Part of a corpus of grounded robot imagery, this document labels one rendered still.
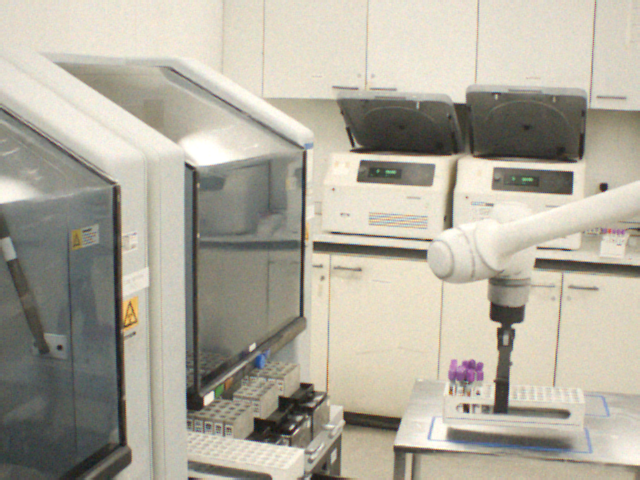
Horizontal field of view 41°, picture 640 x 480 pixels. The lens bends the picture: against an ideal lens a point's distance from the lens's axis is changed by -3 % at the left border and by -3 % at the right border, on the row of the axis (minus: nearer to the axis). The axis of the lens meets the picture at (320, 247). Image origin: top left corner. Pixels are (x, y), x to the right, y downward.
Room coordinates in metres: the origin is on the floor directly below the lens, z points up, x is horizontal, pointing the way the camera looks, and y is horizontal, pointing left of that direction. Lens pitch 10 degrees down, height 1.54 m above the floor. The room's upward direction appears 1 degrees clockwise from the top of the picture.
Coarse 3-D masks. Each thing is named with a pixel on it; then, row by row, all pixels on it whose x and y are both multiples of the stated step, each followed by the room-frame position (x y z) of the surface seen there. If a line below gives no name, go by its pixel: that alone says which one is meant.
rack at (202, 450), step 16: (192, 432) 1.65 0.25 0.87; (192, 448) 1.57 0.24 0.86; (208, 448) 1.57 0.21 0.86; (224, 448) 1.59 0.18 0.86; (240, 448) 1.58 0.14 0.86; (256, 448) 1.59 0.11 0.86; (272, 448) 1.59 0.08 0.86; (288, 448) 1.58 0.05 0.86; (192, 464) 1.58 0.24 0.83; (208, 464) 1.59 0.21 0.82; (224, 464) 1.52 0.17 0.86; (240, 464) 1.51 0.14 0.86; (256, 464) 1.50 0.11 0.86; (272, 464) 1.52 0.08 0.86; (288, 464) 1.51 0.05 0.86
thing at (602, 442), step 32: (416, 384) 2.11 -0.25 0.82; (416, 416) 1.89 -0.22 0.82; (608, 416) 1.89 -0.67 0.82; (416, 448) 1.71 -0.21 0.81; (448, 448) 1.70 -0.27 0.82; (480, 448) 1.70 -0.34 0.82; (512, 448) 1.70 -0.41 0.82; (544, 448) 1.70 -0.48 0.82; (576, 448) 1.70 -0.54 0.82; (608, 448) 1.70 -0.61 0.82
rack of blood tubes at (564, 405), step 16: (448, 384) 1.84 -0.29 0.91; (448, 400) 1.76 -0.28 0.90; (464, 400) 1.76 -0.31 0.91; (480, 400) 1.75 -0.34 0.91; (512, 400) 1.74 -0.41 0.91; (528, 400) 1.73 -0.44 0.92; (544, 400) 1.73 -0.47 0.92; (560, 400) 1.73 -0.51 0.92; (576, 400) 1.73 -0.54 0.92; (448, 416) 1.76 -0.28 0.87; (464, 416) 1.76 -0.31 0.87; (480, 416) 1.75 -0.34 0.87; (496, 416) 1.74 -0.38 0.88; (512, 416) 1.73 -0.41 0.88; (528, 416) 1.79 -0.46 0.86; (544, 416) 1.78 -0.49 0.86; (560, 416) 1.78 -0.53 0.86; (576, 416) 1.71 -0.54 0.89
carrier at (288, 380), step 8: (288, 368) 2.04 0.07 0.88; (296, 368) 2.04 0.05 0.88; (280, 376) 1.97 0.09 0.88; (288, 376) 1.99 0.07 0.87; (296, 376) 2.05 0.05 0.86; (280, 384) 1.97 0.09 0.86; (288, 384) 1.99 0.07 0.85; (296, 384) 2.05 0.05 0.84; (280, 392) 1.97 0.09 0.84; (288, 392) 1.99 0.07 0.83
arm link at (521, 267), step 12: (504, 204) 1.77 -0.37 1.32; (516, 204) 1.76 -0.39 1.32; (492, 216) 1.77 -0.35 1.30; (504, 216) 1.75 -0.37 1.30; (516, 216) 1.74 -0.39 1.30; (528, 216) 1.75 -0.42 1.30; (528, 252) 1.74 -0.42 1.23; (516, 264) 1.72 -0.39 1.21; (528, 264) 1.75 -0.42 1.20; (504, 276) 1.75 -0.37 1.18; (516, 276) 1.74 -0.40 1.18; (528, 276) 1.76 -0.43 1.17
